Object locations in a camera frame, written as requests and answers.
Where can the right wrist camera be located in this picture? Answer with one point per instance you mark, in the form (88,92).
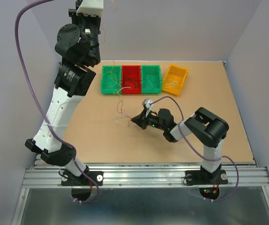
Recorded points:
(147,104)

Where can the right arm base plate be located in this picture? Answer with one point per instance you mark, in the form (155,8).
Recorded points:
(198,177)

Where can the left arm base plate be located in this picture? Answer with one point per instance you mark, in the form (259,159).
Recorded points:
(68,179)

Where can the left green bin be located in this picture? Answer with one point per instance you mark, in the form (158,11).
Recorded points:
(111,78)

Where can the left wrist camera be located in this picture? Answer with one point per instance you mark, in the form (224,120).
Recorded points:
(92,8)

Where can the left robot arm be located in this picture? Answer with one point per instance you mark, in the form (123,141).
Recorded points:
(71,85)

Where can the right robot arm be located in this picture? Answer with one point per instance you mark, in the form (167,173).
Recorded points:
(209,129)

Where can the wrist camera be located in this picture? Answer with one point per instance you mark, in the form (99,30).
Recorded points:
(147,104)
(92,8)

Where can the yellow bin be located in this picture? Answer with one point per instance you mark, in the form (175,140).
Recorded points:
(174,79)

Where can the right green bin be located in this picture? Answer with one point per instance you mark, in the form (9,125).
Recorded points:
(151,79)

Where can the red bin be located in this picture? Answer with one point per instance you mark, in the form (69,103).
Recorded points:
(131,79)

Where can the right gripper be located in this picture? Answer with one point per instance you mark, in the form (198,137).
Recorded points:
(141,119)

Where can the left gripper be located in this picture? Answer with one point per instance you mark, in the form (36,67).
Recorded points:
(75,18)

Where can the green bin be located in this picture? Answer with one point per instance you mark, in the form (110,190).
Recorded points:
(151,79)
(111,78)

